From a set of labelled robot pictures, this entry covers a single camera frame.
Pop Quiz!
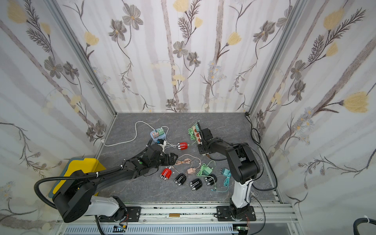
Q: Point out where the beige power strip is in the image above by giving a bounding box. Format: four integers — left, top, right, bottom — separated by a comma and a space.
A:
189, 123, 202, 144

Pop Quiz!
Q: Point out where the red shaver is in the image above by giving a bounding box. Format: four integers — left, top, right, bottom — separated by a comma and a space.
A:
177, 142, 189, 150
160, 167, 172, 180

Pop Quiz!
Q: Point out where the black shaver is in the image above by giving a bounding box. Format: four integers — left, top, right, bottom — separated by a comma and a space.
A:
205, 174, 217, 186
190, 178, 203, 191
174, 173, 187, 186

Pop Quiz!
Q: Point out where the light green charger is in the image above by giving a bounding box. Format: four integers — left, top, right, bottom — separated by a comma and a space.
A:
203, 166, 212, 175

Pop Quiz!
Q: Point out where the pink charger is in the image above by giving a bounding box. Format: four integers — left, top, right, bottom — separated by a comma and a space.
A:
187, 167, 196, 175

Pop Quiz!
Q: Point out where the teal charger end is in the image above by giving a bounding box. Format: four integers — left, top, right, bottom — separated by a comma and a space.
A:
221, 168, 231, 178

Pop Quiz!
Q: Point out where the teal cable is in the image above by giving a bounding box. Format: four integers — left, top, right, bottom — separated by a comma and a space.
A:
211, 176, 233, 193

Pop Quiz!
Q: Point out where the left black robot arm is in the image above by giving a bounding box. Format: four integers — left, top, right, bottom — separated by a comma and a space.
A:
34, 144, 178, 223

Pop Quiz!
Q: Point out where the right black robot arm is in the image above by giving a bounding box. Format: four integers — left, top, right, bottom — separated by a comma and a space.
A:
198, 128, 260, 210

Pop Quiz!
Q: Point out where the blue round power cube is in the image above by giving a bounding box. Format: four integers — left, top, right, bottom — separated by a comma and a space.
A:
150, 128, 166, 143

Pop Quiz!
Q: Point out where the yellow lidded box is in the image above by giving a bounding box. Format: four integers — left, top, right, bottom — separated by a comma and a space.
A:
48, 158, 106, 199

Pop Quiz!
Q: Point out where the light green cable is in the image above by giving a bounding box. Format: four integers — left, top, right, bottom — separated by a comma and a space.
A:
187, 123, 200, 146

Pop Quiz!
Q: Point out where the pink cable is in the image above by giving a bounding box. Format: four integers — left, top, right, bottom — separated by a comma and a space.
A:
175, 154, 203, 169

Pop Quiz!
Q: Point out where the black power strip cable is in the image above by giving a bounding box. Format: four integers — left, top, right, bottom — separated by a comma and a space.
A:
245, 113, 278, 192

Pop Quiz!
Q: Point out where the white power cube cable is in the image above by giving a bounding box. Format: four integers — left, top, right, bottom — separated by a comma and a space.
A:
101, 121, 156, 147

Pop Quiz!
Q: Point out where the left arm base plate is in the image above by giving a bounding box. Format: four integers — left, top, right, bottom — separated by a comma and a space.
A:
99, 206, 142, 223

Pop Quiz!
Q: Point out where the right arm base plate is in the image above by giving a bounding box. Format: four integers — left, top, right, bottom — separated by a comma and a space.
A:
215, 205, 257, 222

